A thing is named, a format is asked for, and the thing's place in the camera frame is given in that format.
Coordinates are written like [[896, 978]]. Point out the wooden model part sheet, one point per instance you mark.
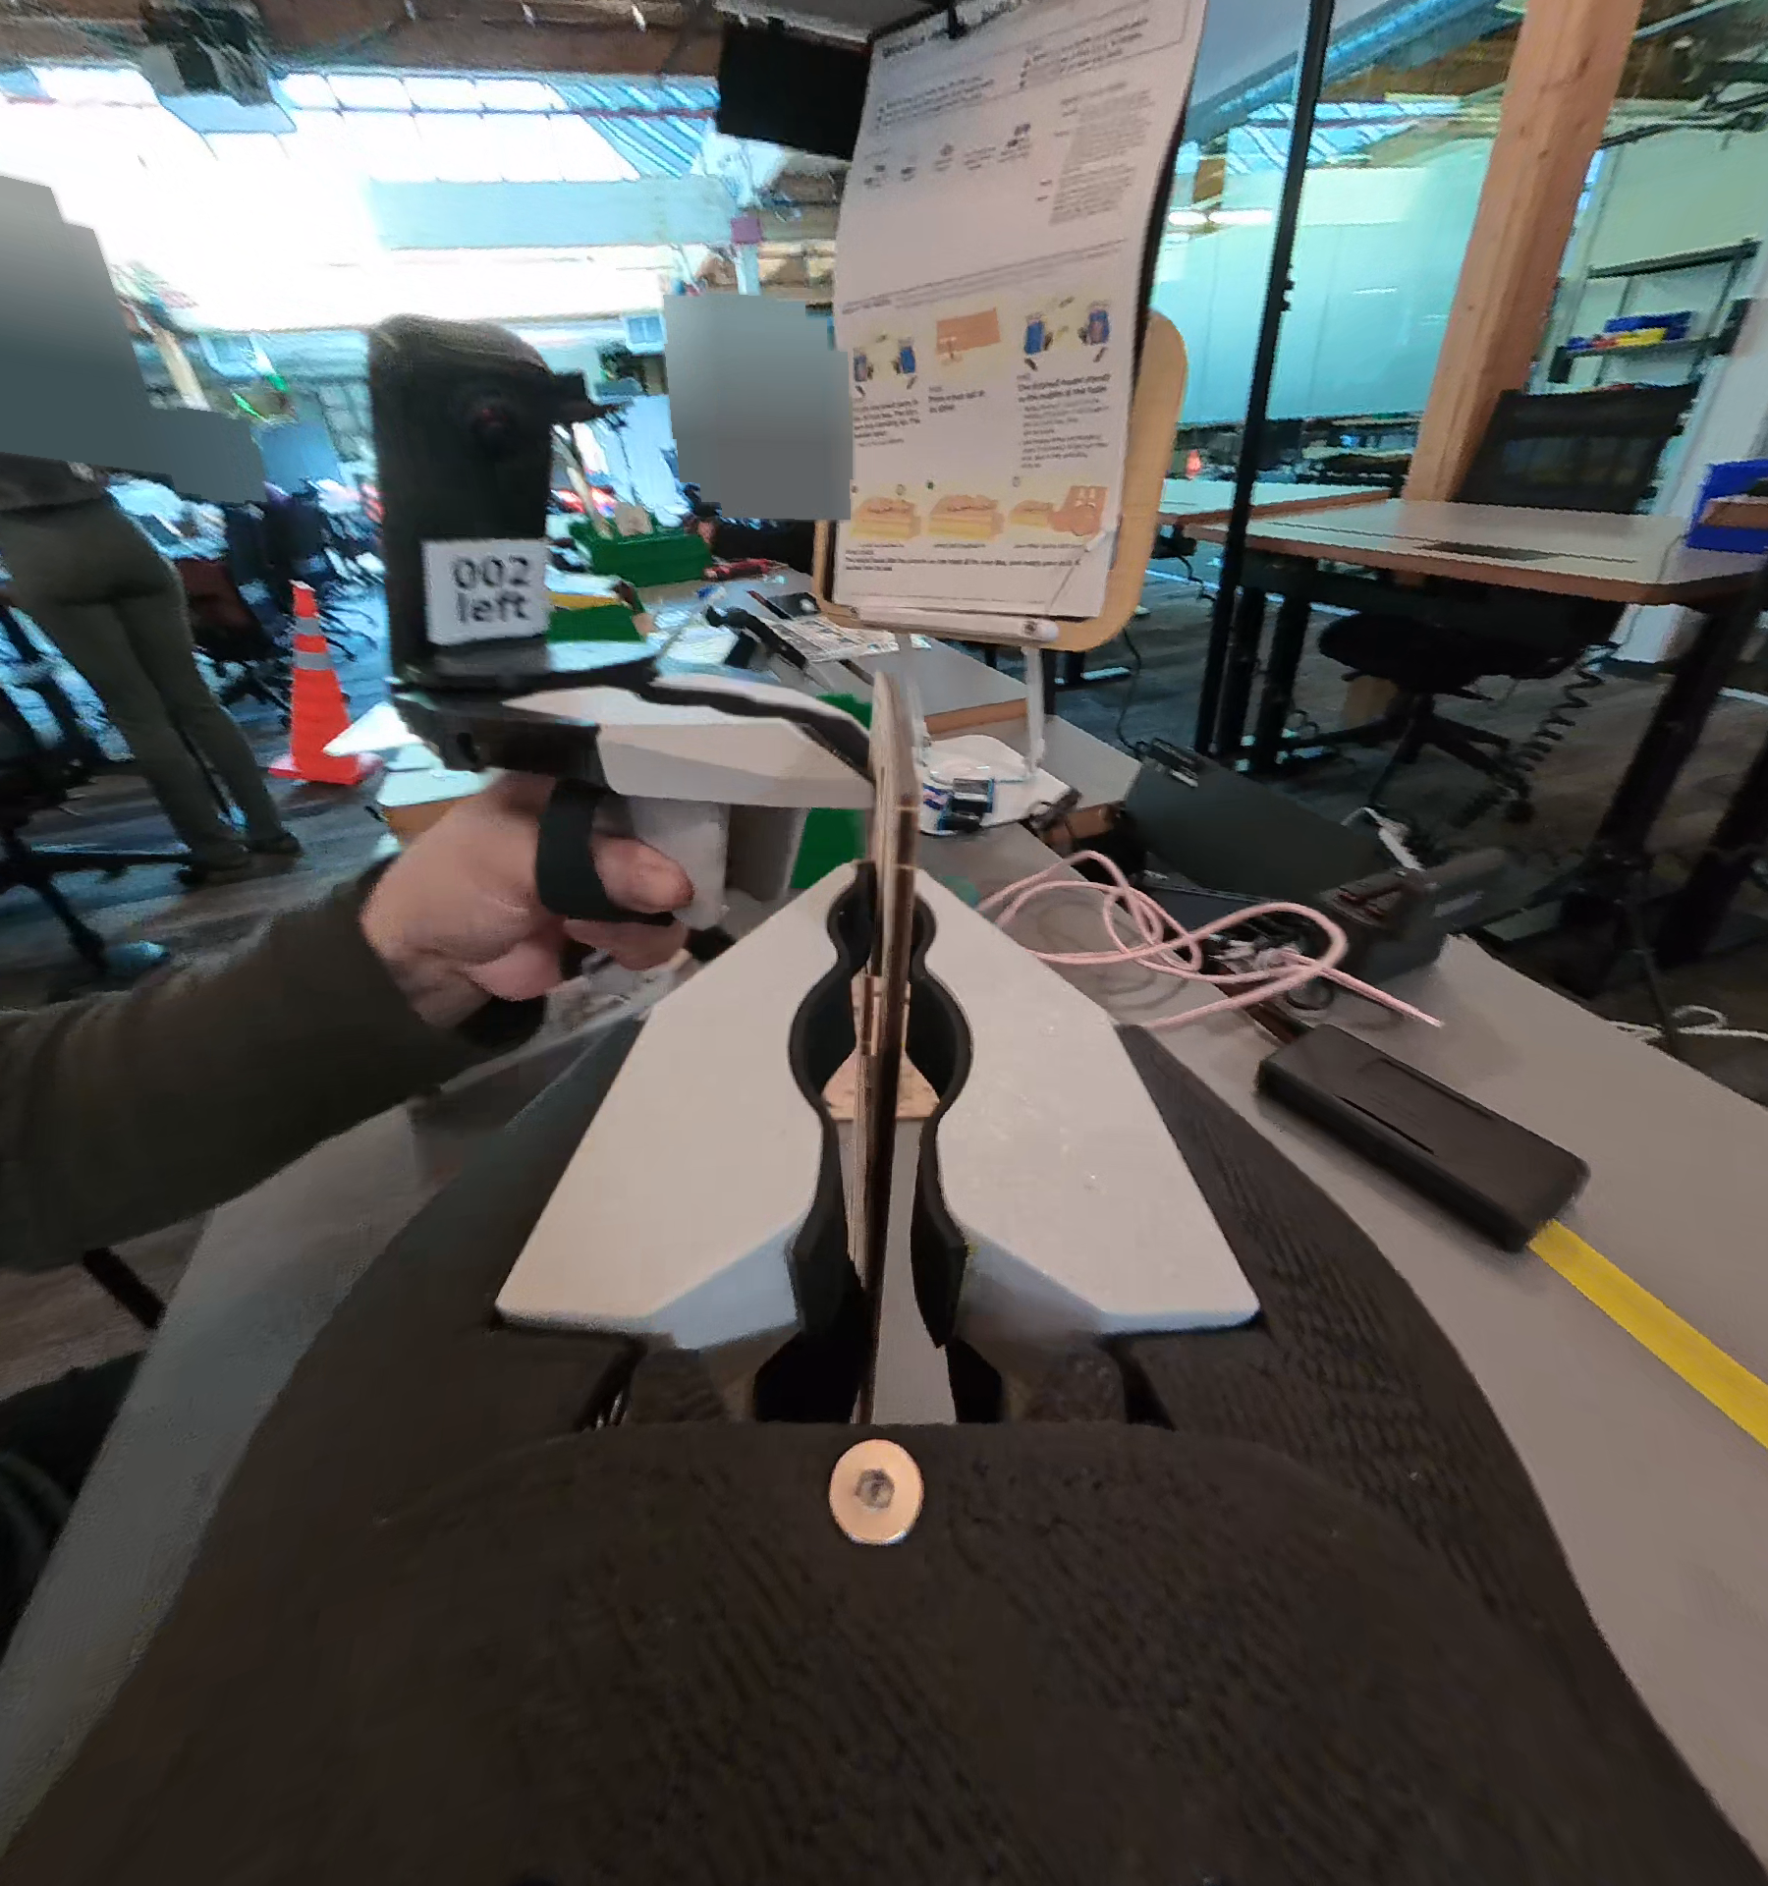
[[892, 885]]

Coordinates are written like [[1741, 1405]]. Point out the person's left hand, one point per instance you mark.
[[457, 911]]

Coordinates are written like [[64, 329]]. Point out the green plastic bin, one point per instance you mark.
[[824, 824]]

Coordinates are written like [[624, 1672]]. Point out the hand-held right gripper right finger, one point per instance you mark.
[[1071, 1178]]

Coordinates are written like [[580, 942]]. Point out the person's left forearm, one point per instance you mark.
[[166, 1093]]

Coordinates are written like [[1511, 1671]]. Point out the black office chair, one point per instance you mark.
[[1547, 619]]

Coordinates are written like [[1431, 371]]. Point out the orange traffic cone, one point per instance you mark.
[[317, 696]]

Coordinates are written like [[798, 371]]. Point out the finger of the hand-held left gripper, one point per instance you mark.
[[571, 707], [740, 762]]

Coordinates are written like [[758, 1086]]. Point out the printed instruction paper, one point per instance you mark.
[[1005, 295]]

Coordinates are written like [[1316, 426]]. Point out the long wooden desk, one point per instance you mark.
[[1488, 544]]

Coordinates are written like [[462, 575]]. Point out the black cardboard box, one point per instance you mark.
[[1243, 824]]

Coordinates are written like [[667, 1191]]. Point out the flat black box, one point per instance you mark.
[[1415, 1131]]

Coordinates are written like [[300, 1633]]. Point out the dark grey desk device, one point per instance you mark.
[[1415, 906]]

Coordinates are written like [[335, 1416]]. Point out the small wooden model part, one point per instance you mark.
[[907, 1100]]

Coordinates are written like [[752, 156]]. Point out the small blue black device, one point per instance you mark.
[[962, 801]]

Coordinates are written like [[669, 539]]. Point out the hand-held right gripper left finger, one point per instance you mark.
[[679, 1178]]

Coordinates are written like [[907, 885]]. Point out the blue storage bin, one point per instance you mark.
[[1758, 498]]

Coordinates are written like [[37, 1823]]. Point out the wooden support pillar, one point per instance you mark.
[[1521, 249]]

